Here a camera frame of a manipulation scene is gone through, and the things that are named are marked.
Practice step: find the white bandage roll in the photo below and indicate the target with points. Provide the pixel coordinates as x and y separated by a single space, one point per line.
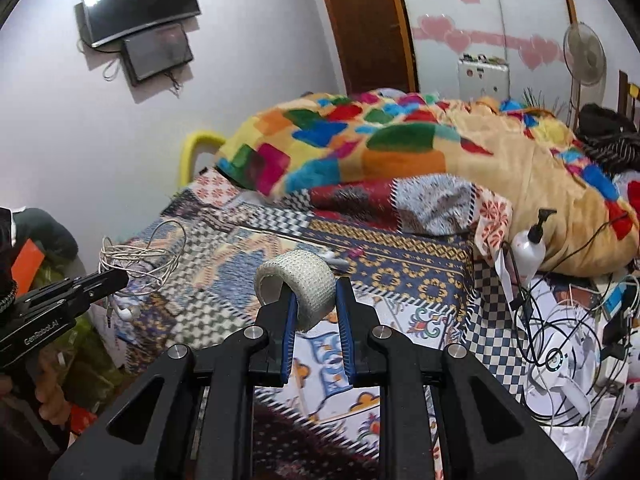
310 280

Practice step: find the orange box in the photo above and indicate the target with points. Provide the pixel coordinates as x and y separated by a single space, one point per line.
27 260

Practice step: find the small black wall monitor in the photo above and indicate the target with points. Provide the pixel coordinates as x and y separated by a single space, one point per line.
157 55

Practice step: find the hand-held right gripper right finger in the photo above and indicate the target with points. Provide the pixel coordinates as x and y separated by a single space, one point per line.
345 340

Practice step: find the patterned bedsheet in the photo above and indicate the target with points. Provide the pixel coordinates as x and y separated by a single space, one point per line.
400 260

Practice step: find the standing electric fan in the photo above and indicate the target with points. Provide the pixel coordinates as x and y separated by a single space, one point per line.
585 55

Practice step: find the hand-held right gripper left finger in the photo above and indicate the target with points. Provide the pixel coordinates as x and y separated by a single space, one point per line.
286 340

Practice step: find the black wall television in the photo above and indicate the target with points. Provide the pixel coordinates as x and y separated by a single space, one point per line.
140 5

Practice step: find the clear pump bottle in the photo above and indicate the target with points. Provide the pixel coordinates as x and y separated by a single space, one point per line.
527 255

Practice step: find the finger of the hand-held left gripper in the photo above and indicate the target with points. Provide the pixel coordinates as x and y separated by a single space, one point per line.
97 297
100 281

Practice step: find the person's left hand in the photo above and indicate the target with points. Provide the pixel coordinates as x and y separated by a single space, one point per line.
52 385

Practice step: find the dark grey cushion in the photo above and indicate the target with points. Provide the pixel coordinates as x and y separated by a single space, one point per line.
47 232

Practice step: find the yellow plastic chair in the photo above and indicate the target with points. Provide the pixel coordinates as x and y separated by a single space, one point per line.
192 145

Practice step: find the black striped bag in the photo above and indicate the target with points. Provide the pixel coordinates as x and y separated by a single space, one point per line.
605 125

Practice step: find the wooden bed headboard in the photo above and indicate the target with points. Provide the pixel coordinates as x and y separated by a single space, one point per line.
631 95

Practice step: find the spiky green plant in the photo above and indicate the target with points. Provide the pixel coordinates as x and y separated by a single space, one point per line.
542 100

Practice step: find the brown wooden door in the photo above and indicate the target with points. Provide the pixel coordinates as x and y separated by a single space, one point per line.
365 25

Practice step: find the green bag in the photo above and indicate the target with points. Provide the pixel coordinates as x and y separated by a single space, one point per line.
87 360

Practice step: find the colourful patchwork blanket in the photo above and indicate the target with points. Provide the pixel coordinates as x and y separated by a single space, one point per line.
400 150

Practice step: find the white handheld fan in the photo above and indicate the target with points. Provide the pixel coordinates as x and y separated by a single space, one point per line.
555 360

